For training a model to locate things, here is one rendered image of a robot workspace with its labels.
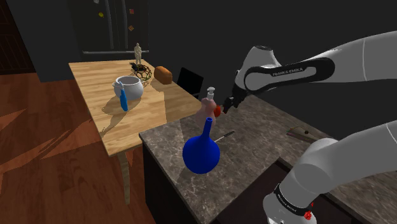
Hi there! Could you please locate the pink soap dispenser bottle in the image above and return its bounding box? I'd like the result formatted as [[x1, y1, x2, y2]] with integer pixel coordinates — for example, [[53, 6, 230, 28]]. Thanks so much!
[[195, 87, 217, 129]]

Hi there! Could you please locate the thin black-tipped stick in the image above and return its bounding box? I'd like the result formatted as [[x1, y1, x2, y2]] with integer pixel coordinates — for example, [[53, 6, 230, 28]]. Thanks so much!
[[214, 130, 235, 143]]

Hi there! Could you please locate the black chair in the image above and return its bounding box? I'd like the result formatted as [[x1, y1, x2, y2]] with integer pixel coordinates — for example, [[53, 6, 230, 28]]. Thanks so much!
[[176, 67, 205, 100]]

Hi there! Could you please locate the blue round long-necked vase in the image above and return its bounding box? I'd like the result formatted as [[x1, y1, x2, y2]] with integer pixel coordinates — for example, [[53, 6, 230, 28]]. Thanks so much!
[[182, 117, 221, 175]]

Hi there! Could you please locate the brown bread loaf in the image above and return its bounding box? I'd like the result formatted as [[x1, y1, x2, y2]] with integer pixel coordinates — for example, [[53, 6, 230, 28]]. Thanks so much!
[[153, 66, 173, 85]]

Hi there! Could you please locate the white round pot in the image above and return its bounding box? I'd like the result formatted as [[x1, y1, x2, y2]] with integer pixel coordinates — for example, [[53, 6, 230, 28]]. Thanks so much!
[[112, 75, 145, 102]]

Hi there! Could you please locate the beige human figure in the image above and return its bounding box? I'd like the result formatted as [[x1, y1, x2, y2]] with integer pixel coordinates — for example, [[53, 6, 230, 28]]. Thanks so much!
[[134, 43, 143, 66]]

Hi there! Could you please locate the light wooden table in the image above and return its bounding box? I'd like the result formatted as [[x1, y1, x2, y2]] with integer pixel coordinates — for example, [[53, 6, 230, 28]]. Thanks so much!
[[68, 58, 203, 206]]

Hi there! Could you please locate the dark fridge with magnets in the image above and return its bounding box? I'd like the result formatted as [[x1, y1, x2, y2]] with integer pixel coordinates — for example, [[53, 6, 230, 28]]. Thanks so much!
[[69, 0, 150, 62]]

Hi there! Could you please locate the dark wire ball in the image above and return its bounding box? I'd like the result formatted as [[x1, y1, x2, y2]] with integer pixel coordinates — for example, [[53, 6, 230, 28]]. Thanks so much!
[[134, 64, 153, 82]]

